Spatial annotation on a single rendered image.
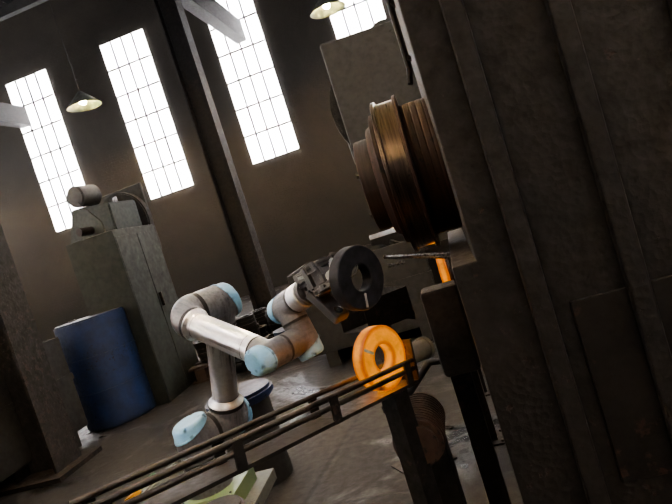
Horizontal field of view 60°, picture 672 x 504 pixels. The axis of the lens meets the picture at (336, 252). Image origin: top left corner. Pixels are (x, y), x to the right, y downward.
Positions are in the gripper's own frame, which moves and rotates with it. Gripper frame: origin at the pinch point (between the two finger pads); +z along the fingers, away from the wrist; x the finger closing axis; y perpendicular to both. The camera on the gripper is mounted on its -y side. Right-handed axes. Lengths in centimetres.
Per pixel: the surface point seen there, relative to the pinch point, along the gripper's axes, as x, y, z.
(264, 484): -2, -43, -82
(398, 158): 27.9, 22.3, 6.0
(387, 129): 30.3, 31.3, 5.7
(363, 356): -6.3, -18.6, -4.1
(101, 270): 97, 127, -363
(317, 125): 752, 385, -669
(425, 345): 14.5, -24.1, -4.9
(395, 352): 4.2, -21.7, -5.0
